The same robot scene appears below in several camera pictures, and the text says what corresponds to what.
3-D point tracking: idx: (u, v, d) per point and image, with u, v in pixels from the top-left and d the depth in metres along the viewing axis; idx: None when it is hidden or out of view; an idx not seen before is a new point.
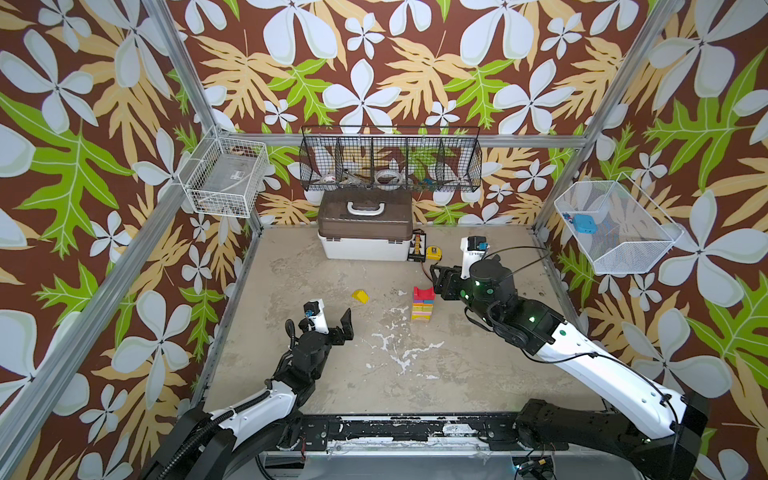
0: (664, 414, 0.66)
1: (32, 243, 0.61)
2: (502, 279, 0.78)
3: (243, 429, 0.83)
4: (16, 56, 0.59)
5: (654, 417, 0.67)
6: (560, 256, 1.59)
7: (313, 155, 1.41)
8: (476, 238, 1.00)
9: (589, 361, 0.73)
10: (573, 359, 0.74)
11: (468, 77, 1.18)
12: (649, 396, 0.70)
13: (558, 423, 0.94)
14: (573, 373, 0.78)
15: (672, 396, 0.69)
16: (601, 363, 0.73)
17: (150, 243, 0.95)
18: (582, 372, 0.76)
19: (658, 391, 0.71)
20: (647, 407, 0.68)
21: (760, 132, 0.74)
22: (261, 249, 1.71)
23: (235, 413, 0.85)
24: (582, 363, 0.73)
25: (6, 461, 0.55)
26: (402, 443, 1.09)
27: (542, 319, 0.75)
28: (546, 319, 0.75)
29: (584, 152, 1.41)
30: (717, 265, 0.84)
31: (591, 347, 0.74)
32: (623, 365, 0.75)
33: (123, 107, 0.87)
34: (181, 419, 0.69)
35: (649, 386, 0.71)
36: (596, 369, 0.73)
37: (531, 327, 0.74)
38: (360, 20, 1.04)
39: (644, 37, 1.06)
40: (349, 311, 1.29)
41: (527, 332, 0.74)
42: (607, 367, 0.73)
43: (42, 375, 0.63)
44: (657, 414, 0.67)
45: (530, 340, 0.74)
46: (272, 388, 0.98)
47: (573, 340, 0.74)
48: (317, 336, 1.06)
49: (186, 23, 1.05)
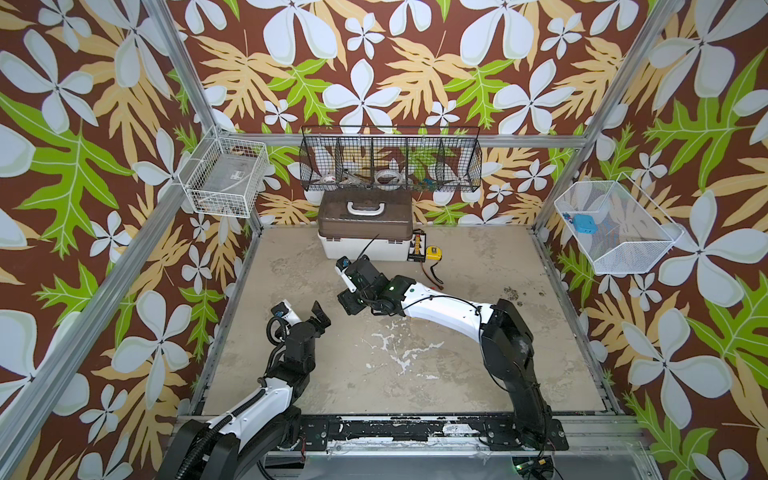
0: (474, 321, 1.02)
1: (32, 243, 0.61)
2: (359, 268, 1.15)
3: (244, 431, 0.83)
4: (16, 56, 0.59)
5: (471, 324, 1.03)
6: (560, 256, 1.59)
7: (314, 155, 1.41)
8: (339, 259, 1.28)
9: (429, 301, 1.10)
10: (420, 304, 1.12)
11: (468, 77, 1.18)
12: (468, 311, 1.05)
13: (514, 405, 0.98)
14: (429, 316, 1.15)
15: (482, 307, 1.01)
16: (439, 301, 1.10)
17: (151, 243, 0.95)
18: (428, 312, 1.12)
19: (473, 305, 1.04)
20: (466, 320, 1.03)
21: (759, 132, 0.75)
22: (261, 249, 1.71)
23: (233, 417, 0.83)
24: (425, 304, 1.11)
25: (6, 462, 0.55)
26: (402, 443, 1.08)
27: (399, 286, 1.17)
28: (403, 286, 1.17)
29: (584, 152, 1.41)
30: (718, 265, 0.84)
31: (430, 293, 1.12)
32: (455, 298, 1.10)
33: (123, 106, 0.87)
34: (178, 434, 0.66)
35: (468, 304, 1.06)
36: (436, 306, 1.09)
37: (392, 294, 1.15)
38: (360, 20, 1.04)
39: (644, 37, 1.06)
40: (317, 302, 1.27)
41: (391, 299, 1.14)
42: (444, 303, 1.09)
43: (42, 375, 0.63)
44: (470, 322, 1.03)
45: (395, 305, 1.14)
46: (266, 386, 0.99)
47: (420, 292, 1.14)
48: (308, 325, 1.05)
49: (186, 23, 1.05)
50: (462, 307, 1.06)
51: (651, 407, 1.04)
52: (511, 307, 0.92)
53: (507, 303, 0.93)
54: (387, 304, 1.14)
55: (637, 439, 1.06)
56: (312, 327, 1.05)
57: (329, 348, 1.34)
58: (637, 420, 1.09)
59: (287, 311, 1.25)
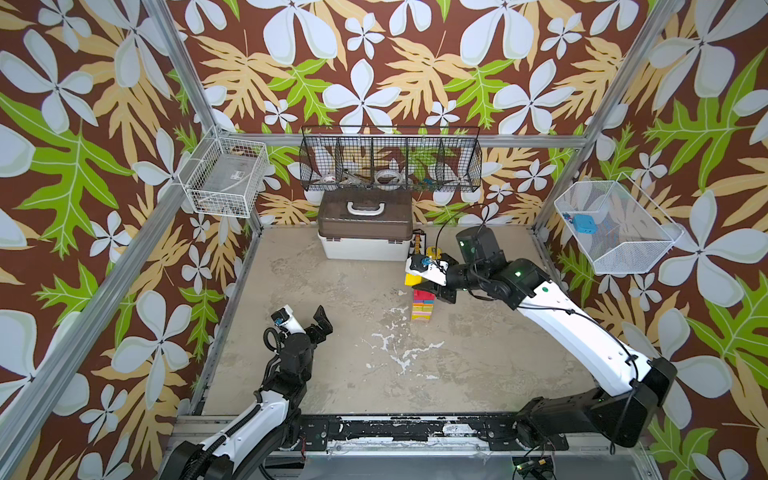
0: (626, 372, 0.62)
1: (32, 243, 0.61)
2: (480, 234, 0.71)
3: (239, 451, 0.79)
4: (16, 56, 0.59)
5: (616, 373, 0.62)
6: (560, 256, 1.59)
7: (314, 155, 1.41)
8: (416, 256, 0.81)
9: (565, 318, 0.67)
10: (546, 314, 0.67)
11: (468, 77, 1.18)
12: (617, 355, 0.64)
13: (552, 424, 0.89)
14: (548, 331, 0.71)
15: (638, 357, 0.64)
16: (578, 321, 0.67)
17: (150, 243, 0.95)
18: (557, 329, 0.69)
19: (626, 350, 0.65)
20: (611, 363, 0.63)
21: (759, 132, 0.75)
22: (261, 249, 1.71)
23: (227, 437, 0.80)
24: (557, 318, 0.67)
25: (6, 462, 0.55)
26: (402, 443, 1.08)
27: (528, 274, 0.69)
28: (532, 275, 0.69)
29: (584, 152, 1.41)
30: (717, 265, 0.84)
31: (570, 304, 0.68)
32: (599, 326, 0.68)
33: (123, 106, 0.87)
34: (170, 456, 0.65)
35: (618, 344, 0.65)
36: (572, 326, 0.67)
37: (516, 280, 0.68)
38: (360, 20, 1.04)
39: (644, 38, 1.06)
40: (321, 305, 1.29)
41: (507, 285, 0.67)
42: (585, 324, 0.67)
43: (42, 375, 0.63)
44: (620, 372, 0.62)
45: (512, 295, 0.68)
46: (262, 401, 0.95)
47: (554, 295, 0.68)
48: (303, 336, 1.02)
49: (186, 23, 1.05)
50: (611, 344, 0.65)
51: None
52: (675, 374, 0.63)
53: (669, 366, 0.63)
54: (500, 290, 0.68)
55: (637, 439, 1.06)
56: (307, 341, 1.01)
57: (329, 348, 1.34)
58: None
59: (287, 318, 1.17)
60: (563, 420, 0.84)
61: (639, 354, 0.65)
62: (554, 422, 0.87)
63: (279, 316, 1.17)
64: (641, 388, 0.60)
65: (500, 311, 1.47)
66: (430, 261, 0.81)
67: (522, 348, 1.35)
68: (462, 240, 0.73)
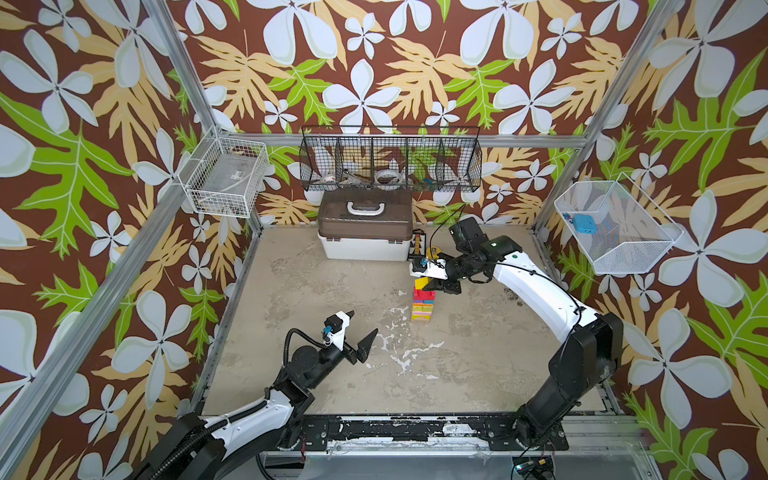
0: (571, 319, 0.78)
1: (32, 243, 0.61)
2: (463, 220, 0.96)
3: (233, 440, 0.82)
4: (16, 56, 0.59)
5: (562, 319, 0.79)
6: (560, 256, 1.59)
7: (314, 155, 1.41)
8: (414, 259, 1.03)
9: (528, 277, 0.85)
10: (515, 273, 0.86)
11: (468, 77, 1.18)
12: (566, 306, 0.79)
13: (542, 410, 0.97)
14: (515, 291, 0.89)
15: (585, 309, 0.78)
16: (539, 281, 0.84)
17: (150, 243, 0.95)
18: (522, 289, 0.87)
19: (575, 302, 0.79)
20: (559, 312, 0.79)
21: (760, 132, 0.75)
22: (261, 249, 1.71)
23: (229, 422, 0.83)
24: (522, 278, 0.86)
25: (6, 461, 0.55)
26: (402, 443, 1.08)
27: (504, 246, 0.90)
28: (508, 247, 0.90)
29: (584, 152, 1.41)
30: (718, 265, 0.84)
31: (533, 267, 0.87)
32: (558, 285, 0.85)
33: (123, 107, 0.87)
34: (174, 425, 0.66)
35: (569, 298, 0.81)
36: (534, 285, 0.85)
37: (492, 250, 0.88)
38: (359, 20, 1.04)
39: (644, 37, 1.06)
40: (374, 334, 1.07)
41: (486, 252, 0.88)
42: (545, 284, 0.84)
43: (42, 375, 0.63)
44: (566, 318, 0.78)
45: (489, 260, 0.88)
46: (269, 399, 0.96)
47: (523, 262, 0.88)
48: (313, 349, 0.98)
49: (185, 23, 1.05)
50: (564, 298, 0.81)
51: (651, 407, 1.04)
52: (619, 326, 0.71)
53: (614, 317, 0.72)
54: (479, 257, 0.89)
55: (637, 439, 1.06)
56: (317, 356, 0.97)
57: None
58: (637, 420, 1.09)
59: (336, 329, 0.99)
60: (550, 404, 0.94)
61: (586, 307, 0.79)
62: (543, 407, 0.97)
63: (329, 325, 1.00)
64: (583, 330, 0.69)
65: (499, 311, 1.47)
66: (425, 260, 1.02)
67: (522, 348, 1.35)
68: (451, 229, 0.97)
